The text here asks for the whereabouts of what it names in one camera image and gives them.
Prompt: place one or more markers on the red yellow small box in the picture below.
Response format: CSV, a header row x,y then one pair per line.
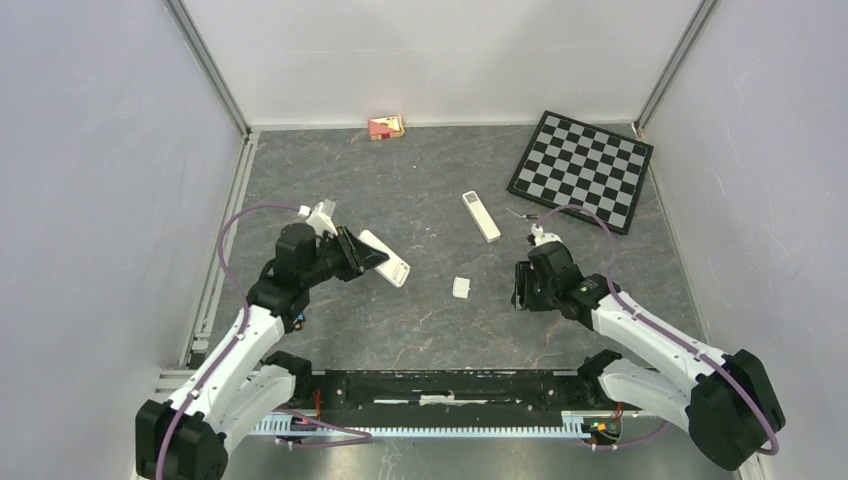
x,y
386,127

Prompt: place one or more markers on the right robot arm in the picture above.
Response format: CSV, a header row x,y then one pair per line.
x,y
725,402

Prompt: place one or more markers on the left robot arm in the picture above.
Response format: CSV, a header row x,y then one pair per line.
x,y
192,434

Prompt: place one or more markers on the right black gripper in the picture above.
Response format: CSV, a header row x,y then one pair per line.
x,y
522,296

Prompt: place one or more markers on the blue owl toy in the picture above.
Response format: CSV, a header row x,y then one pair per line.
x,y
298,322

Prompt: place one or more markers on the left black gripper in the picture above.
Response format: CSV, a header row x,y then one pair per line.
x,y
359,257

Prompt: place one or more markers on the white cable duct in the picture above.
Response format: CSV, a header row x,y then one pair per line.
x,y
565,427

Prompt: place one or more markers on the white remote red buttons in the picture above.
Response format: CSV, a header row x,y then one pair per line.
x,y
395,270

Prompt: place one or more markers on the small white battery cover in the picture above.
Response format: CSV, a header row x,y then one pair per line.
x,y
461,287

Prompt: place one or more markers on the slim white remote control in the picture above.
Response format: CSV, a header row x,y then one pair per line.
x,y
481,216

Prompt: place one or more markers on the black white chessboard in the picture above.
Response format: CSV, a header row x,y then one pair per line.
x,y
568,161

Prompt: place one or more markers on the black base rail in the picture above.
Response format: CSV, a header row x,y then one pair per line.
x,y
449,398

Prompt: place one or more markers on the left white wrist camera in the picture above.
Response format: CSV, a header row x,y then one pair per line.
x,y
319,218

